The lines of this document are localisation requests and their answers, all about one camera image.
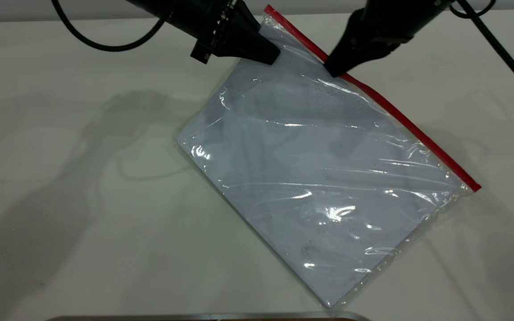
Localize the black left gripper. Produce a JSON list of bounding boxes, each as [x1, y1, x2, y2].
[[168, 0, 281, 66]]

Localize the thin black looped cable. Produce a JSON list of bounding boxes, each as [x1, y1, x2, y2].
[[450, 0, 497, 19]]

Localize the clear plastic zipper bag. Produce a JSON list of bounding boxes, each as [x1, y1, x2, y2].
[[174, 4, 482, 309]]

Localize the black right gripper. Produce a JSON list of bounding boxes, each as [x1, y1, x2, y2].
[[323, 0, 456, 78]]

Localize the thick black braided cable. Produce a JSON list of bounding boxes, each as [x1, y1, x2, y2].
[[456, 0, 514, 106]]

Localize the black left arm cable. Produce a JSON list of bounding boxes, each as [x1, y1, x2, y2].
[[52, 0, 174, 52]]

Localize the white paper sheets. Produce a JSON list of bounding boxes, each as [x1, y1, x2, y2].
[[179, 53, 463, 306]]

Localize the grey metal strip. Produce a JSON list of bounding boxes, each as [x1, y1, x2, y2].
[[45, 311, 373, 321]]

